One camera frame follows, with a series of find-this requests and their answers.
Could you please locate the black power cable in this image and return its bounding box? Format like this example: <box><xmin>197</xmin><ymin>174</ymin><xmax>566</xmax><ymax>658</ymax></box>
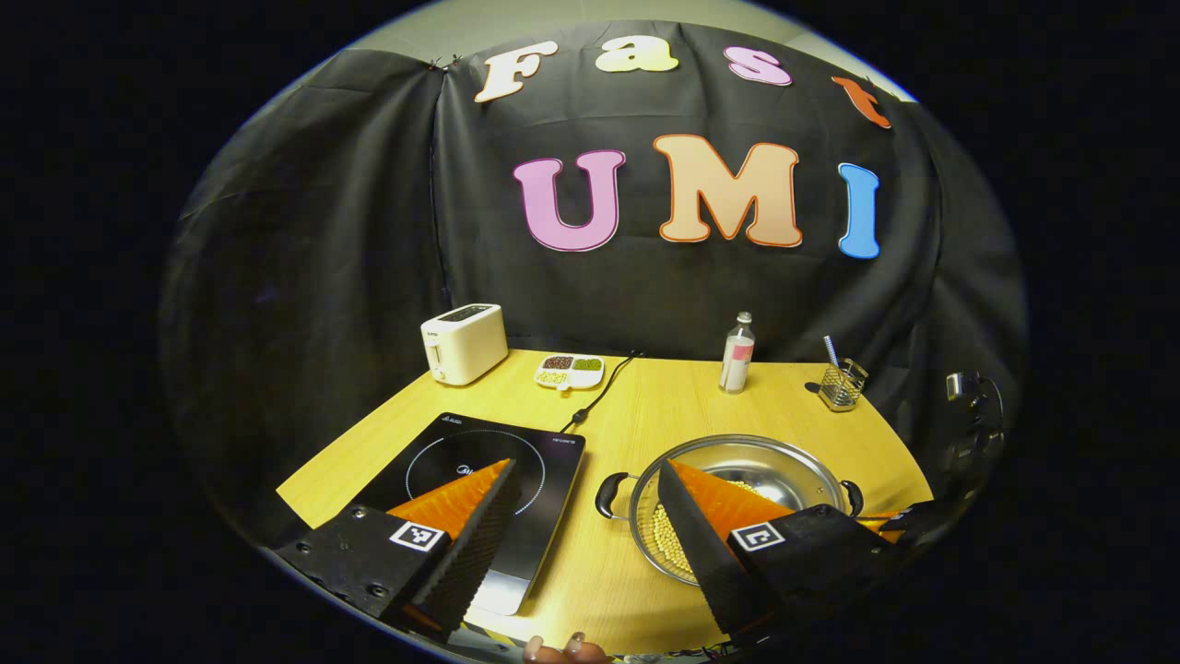
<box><xmin>558</xmin><ymin>349</ymin><xmax>646</xmax><ymax>434</ymax></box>

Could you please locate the stainless steel pot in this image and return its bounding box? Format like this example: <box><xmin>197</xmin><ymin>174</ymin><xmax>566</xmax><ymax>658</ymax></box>
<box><xmin>595</xmin><ymin>434</ymin><xmax>866</xmax><ymax>587</ymax></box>

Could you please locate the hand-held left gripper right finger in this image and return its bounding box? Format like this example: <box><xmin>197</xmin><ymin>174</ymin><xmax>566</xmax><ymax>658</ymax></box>
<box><xmin>657</xmin><ymin>459</ymin><xmax>909</xmax><ymax>646</ymax></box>

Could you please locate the pile of yellow beans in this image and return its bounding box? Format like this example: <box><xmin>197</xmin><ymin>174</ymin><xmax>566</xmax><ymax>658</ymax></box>
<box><xmin>651</xmin><ymin>480</ymin><xmax>785</xmax><ymax>582</ymax></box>

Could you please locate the clear bottle pink label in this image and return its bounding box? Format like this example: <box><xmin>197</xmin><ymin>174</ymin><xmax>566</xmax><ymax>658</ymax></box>
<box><xmin>718</xmin><ymin>312</ymin><xmax>757</xmax><ymax>396</ymax></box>

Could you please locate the white toaster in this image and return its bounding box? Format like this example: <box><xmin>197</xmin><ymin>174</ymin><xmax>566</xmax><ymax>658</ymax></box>
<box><xmin>420</xmin><ymin>303</ymin><xmax>510</xmax><ymax>386</ymax></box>

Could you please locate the white divided bean dish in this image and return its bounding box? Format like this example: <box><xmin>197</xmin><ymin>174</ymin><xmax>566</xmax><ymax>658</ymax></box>
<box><xmin>534</xmin><ymin>354</ymin><xmax>607</xmax><ymax>393</ymax></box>

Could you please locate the black induction cooktop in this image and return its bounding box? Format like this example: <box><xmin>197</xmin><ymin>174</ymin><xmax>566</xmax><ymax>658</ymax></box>
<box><xmin>355</xmin><ymin>412</ymin><xmax>587</xmax><ymax>617</ymax></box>

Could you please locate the wire mesh cup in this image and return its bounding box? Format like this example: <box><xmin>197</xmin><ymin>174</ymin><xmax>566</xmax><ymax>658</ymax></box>
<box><xmin>818</xmin><ymin>358</ymin><xmax>869</xmax><ymax>412</ymax></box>

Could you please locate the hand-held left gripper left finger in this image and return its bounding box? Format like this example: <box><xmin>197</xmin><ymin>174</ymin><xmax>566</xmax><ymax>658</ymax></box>
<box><xmin>272</xmin><ymin>458</ymin><xmax>520</xmax><ymax>644</ymax></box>

